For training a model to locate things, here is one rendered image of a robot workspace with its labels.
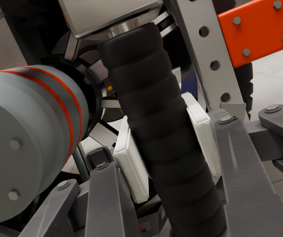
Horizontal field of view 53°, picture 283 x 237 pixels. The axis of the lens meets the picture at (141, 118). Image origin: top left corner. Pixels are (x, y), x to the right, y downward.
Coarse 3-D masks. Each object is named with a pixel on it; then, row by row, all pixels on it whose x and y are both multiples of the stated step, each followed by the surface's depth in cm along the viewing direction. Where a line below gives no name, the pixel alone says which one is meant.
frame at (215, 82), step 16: (176, 0) 34; (192, 0) 39; (208, 0) 34; (176, 16) 40; (192, 16) 35; (208, 16) 35; (192, 32) 35; (208, 32) 36; (192, 48) 36; (208, 48) 36; (224, 48) 36; (192, 64) 42; (208, 64) 36; (224, 64) 36; (208, 80) 37; (224, 80) 37; (208, 96) 38; (224, 96) 41; (240, 96) 37; (240, 112) 37; (160, 208) 48; (144, 224) 47; (160, 224) 44
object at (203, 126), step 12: (192, 96) 18; (192, 108) 15; (192, 120) 14; (204, 120) 13; (204, 132) 13; (204, 144) 13; (216, 144) 13; (204, 156) 16; (216, 156) 13; (216, 168) 14
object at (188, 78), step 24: (168, 0) 42; (168, 24) 46; (48, 48) 47; (72, 48) 46; (72, 72) 51; (96, 72) 47; (192, 72) 48; (96, 96) 48; (96, 120) 49; (48, 192) 64; (24, 216) 55
